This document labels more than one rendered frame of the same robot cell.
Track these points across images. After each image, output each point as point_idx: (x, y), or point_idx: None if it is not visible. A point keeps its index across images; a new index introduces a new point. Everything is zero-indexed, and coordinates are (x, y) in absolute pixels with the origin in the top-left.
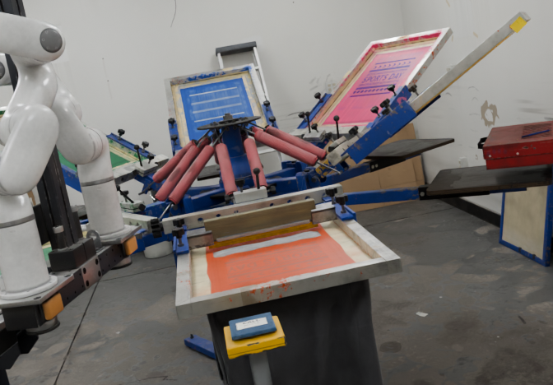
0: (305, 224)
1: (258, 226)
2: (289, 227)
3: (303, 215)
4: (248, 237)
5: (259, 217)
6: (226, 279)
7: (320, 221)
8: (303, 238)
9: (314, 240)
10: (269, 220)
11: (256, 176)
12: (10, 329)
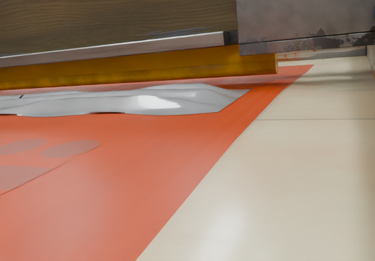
0: (219, 58)
1: (46, 39)
2: (153, 59)
3: (203, 10)
4: (29, 75)
5: (47, 4)
6: None
7: (277, 45)
8: (122, 108)
9: (114, 136)
10: (77, 17)
11: None
12: None
